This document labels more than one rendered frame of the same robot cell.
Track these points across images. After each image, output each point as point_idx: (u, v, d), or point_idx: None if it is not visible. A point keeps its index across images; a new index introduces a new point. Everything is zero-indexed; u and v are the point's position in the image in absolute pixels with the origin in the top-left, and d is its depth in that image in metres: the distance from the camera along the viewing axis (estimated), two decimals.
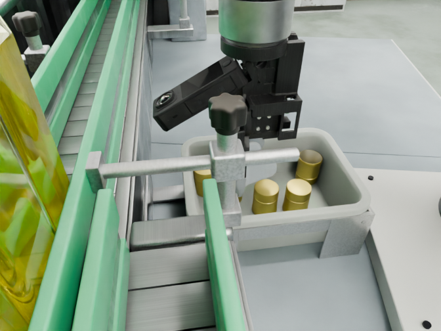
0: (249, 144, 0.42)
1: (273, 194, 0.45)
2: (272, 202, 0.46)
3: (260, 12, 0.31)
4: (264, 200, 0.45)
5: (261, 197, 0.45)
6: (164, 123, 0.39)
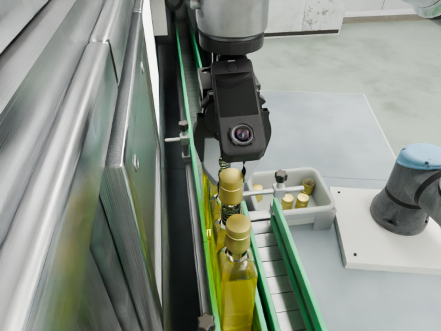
0: None
1: (291, 201, 0.97)
2: (291, 204, 0.98)
3: None
4: (287, 203, 0.98)
5: (285, 202, 0.98)
6: (264, 148, 0.35)
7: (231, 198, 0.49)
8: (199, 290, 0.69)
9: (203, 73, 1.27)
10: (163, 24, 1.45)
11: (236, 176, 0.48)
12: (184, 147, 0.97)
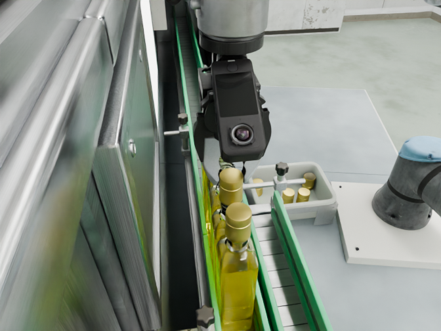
0: None
1: (292, 195, 0.96)
2: (291, 199, 0.97)
3: None
4: (287, 198, 0.96)
5: (286, 196, 0.96)
6: (264, 148, 0.35)
7: (231, 198, 0.49)
8: (198, 284, 0.68)
9: (203, 67, 1.26)
10: (163, 19, 1.44)
11: (236, 176, 0.48)
12: (183, 140, 0.96)
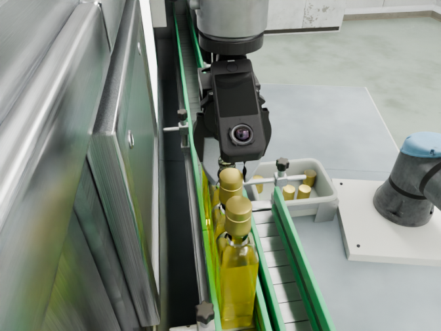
0: None
1: (293, 192, 0.95)
2: (292, 196, 0.96)
3: None
4: (288, 194, 0.95)
5: (287, 193, 0.95)
6: (264, 148, 0.35)
7: None
8: (197, 280, 0.67)
9: (203, 64, 1.25)
10: (162, 16, 1.43)
11: (235, 176, 0.48)
12: (182, 136, 0.95)
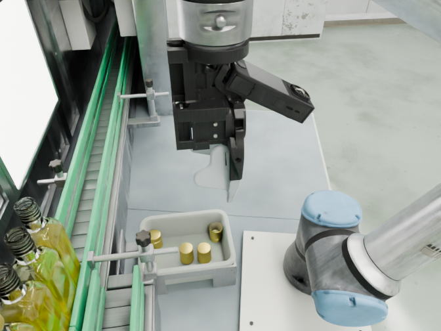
0: None
1: (188, 252, 0.83)
2: (189, 256, 0.84)
3: None
4: (184, 255, 0.83)
5: (182, 254, 0.83)
6: None
7: None
8: None
9: (116, 94, 1.13)
10: (84, 38, 1.31)
11: None
12: (62, 190, 0.83)
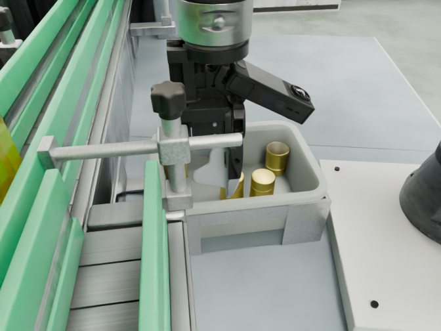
0: None
1: (238, 182, 0.47)
2: (237, 190, 0.48)
3: None
4: None
5: None
6: None
7: None
8: None
9: None
10: None
11: None
12: None
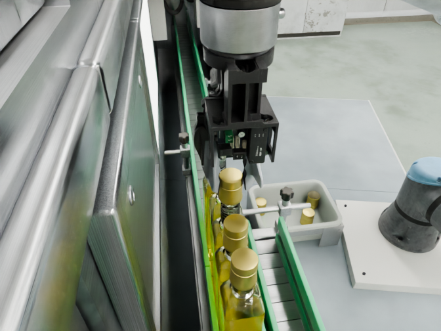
0: None
1: (240, 171, 0.49)
2: None
3: (199, 8, 0.32)
4: (242, 181, 0.48)
5: (241, 180, 0.48)
6: (210, 79, 0.47)
7: (235, 246, 0.47)
8: (200, 317, 0.65)
9: (204, 79, 1.23)
10: (163, 29, 1.41)
11: (241, 224, 0.46)
12: (184, 159, 0.93)
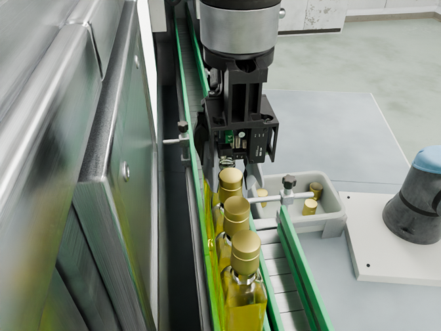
0: None
1: (240, 171, 0.49)
2: None
3: (199, 8, 0.32)
4: (242, 181, 0.48)
5: (241, 180, 0.48)
6: (210, 79, 0.47)
7: (237, 230, 0.44)
8: (199, 308, 0.63)
9: (204, 70, 1.21)
10: (162, 20, 1.39)
11: (242, 206, 0.43)
12: (183, 149, 0.91)
